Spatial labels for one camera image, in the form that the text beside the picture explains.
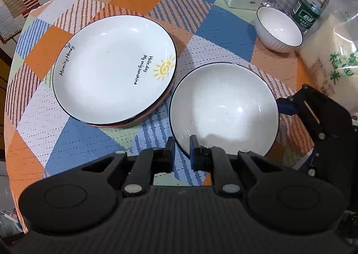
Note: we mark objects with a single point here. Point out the clear bag of rice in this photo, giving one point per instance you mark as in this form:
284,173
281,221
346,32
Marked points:
332,46

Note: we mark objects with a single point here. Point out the white ribbed bowl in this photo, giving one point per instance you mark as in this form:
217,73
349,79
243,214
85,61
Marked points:
279,28
223,102

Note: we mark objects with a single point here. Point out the pink bunny carrot plate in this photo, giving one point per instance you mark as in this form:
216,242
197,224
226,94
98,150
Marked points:
139,121

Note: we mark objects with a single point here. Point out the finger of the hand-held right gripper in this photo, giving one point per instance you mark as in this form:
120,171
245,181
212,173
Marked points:
285,108

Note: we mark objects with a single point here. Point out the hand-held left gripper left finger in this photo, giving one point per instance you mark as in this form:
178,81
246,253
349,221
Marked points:
167,151

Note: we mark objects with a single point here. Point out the white plate with sun print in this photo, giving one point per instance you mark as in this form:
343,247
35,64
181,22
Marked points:
112,69

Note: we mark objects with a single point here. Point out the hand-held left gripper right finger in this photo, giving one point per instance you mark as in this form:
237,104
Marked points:
193,148

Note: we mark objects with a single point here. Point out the green label water bottle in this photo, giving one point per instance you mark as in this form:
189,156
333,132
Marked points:
309,10

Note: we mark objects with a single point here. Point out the colourful patchwork tablecloth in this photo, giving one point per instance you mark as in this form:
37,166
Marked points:
201,30

